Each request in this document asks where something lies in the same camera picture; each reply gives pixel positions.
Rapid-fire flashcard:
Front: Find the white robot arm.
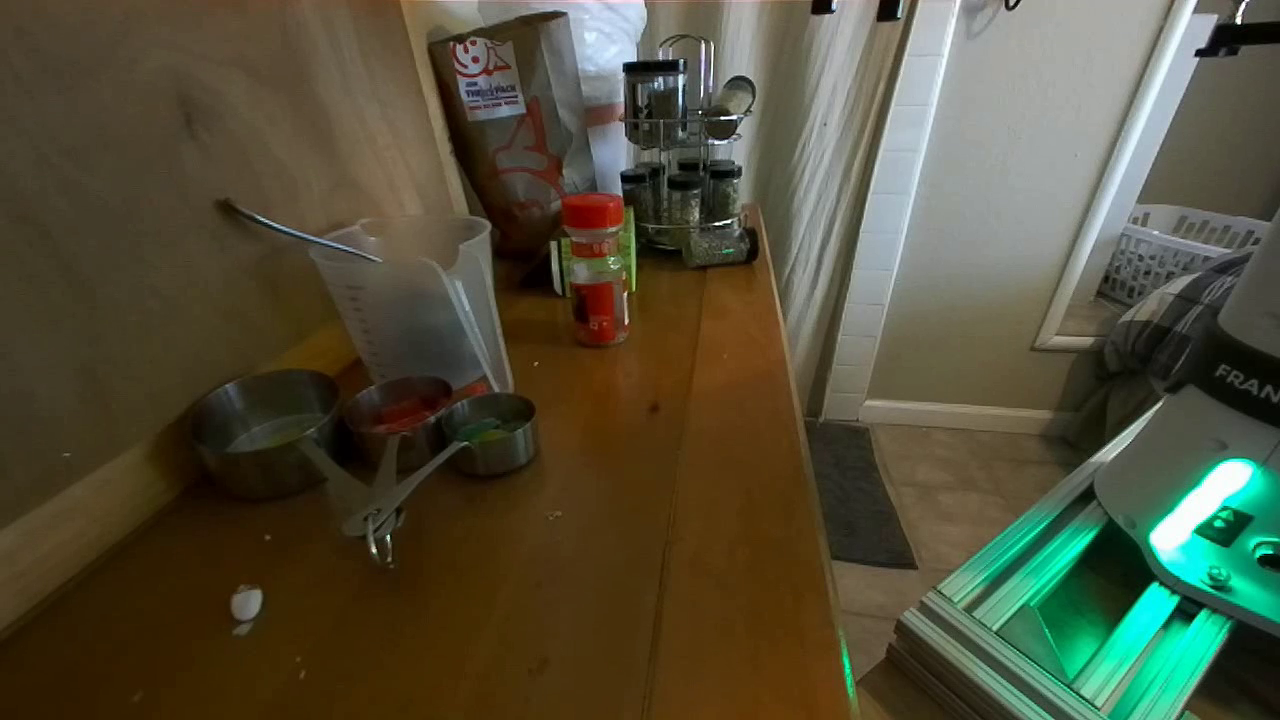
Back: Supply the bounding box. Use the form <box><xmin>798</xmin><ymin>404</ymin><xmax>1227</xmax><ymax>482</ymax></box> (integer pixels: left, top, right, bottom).
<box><xmin>1093</xmin><ymin>229</ymin><xmax>1280</xmax><ymax>636</ymax></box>

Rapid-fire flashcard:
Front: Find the clear plastic measuring jar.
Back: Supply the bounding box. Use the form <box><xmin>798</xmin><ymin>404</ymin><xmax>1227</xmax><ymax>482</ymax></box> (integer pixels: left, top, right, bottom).
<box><xmin>313</xmin><ymin>215</ymin><xmax>511</xmax><ymax>391</ymax></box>

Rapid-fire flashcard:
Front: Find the green small box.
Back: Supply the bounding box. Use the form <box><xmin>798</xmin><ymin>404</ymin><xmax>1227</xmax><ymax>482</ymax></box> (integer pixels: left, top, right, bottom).
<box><xmin>550</xmin><ymin>221</ymin><xmax>641</xmax><ymax>292</ymax></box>

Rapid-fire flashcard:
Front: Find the red spice bottle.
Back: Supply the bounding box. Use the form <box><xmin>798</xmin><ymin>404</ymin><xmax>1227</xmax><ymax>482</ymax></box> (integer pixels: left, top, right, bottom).
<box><xmin>560</xmin><ymin>194</ymin><xmax>627</xmax><ymax>349</ymax></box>

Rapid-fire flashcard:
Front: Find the small steel measuring cup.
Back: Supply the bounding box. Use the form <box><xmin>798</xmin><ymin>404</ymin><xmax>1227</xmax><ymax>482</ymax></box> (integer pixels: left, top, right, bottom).
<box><xmin>364</xmin><ymin>391</ymin><xmax>540</xmax><ymax>568</ymax></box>

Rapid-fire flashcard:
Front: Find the rotating spice rack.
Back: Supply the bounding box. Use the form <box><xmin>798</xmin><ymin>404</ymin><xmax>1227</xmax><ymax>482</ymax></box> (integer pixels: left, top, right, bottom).
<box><xmin>621</xmin><ymin>32</ymin><xmax>755</xmax><ymax>268</ymax></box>

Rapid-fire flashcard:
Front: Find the medium steel measuring cup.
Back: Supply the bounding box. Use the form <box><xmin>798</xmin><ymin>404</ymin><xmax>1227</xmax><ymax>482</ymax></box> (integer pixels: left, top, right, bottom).
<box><xmin>335</xmin><ymin>372</ymin><xmax>460</xmax><ymax>540</ymax></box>

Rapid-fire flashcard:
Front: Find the dark floor mat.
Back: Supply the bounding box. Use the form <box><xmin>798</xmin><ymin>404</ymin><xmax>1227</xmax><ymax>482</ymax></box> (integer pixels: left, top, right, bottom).
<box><xmin>809</xmin><ymin>420</ymin><xmax>917</xmax><ymax>568</ymax></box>

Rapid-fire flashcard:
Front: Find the brown paper bag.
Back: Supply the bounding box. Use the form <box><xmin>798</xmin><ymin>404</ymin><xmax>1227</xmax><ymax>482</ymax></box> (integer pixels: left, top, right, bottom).
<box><xmin>429</xmin><ymin>14</ymin><xmax>595</xmax><ymax>258</ymax></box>

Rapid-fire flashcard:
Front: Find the large steel measuring cup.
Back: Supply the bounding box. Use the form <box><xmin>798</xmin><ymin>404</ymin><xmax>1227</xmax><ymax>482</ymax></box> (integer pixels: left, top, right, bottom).
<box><xmin>193</xmin><ymin>369</ymin><xmax>364</xmax><ymax>535</ymax></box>

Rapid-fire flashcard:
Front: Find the plaid grey blanket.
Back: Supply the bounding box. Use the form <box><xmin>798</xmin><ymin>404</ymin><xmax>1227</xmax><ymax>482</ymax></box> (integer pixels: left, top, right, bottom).
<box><xmin>1066</xmin><ymin>254</ymin><xmax>1248</xmax><ymax>453</ymax></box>

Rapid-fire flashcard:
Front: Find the white laundry basket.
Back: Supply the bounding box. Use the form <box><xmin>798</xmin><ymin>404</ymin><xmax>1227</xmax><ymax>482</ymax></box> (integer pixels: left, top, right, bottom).
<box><xmin>1098</xmin><ymin>204</ymin><xmax>1270</xmax><ymax>306</ymax></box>

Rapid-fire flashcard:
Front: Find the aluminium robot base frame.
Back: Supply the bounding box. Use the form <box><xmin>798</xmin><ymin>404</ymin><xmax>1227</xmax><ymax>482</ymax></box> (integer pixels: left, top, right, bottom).
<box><xmin>893</xmin><ymin>420</ymin><xmax>1234</xmax><ymax>720</ymax></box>

